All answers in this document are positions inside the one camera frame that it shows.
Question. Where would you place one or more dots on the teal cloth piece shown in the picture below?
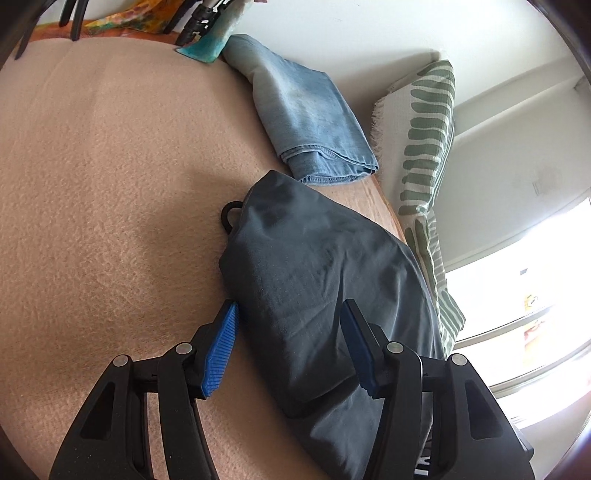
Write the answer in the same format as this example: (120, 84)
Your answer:
(206, 50)

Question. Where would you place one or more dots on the green striped white pillow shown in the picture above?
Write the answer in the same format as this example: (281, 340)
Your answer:
(413, 130)

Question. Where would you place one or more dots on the folded tripod with orange scarf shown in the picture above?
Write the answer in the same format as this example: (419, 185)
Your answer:
(202, 18)

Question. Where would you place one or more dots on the dark grey pants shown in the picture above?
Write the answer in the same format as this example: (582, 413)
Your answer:
(293, 257)

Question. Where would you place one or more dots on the folded light blue jeans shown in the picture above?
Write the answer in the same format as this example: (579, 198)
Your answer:
(312, 128)

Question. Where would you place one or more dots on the black mini tripod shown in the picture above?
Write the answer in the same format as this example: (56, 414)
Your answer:
(72, 11)

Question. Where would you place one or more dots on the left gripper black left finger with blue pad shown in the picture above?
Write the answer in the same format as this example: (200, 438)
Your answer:
(110, 435)

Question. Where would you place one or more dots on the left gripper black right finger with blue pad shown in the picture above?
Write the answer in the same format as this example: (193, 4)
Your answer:
(439, 420)

